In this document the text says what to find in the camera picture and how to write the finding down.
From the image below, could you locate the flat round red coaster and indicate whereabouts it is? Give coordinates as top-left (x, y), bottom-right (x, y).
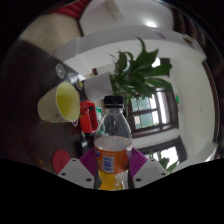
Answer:
top-left (51, 149), bottom-right (72, 175)

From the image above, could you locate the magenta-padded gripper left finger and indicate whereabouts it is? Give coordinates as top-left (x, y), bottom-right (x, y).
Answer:
top-left (57, 148), bottom-right (100, 190)

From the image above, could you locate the green potted plant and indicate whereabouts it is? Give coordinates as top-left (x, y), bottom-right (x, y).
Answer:
top-left (109, 36), bottom-right (174, 118)

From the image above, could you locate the yellow paper cup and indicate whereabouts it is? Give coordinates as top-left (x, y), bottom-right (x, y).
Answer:
top-left (36, 81), bottom-right (82, 124)

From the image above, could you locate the white plant pot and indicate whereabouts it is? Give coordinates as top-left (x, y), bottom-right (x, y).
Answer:
top-left (82, 72), bottom-right (114, 102)

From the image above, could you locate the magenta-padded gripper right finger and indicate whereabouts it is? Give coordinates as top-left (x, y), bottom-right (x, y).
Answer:
top-left (127, 147), bottom-right (170, 189)

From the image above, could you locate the clear bottle with orange label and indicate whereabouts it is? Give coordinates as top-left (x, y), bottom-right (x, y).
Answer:
top-left (93, 95), bottom-right (134, 191)

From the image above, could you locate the dark small device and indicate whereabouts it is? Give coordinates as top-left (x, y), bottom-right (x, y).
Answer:
top-left (78, 132), bottom-right (90, 156)

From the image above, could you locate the clear glass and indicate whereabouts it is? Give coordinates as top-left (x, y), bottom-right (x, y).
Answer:
top-left (55, 63), bottom-right (66, 80)

